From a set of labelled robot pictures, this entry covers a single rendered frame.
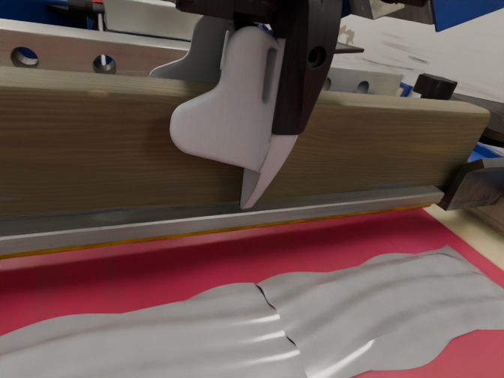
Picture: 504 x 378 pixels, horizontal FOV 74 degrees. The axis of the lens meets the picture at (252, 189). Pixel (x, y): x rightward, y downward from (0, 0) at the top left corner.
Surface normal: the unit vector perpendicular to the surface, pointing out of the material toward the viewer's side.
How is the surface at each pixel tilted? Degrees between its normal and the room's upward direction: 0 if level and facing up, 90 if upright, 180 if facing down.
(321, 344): 34
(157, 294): 0
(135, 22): 90
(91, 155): 90
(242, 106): 82
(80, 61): 90
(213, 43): 98
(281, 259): 0
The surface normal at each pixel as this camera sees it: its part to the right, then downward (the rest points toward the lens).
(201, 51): 0.29, 0.64
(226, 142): 0.41, 0.40
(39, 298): 0.18, -0.85
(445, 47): -0.91, 0.06
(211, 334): 0.26, -0.46
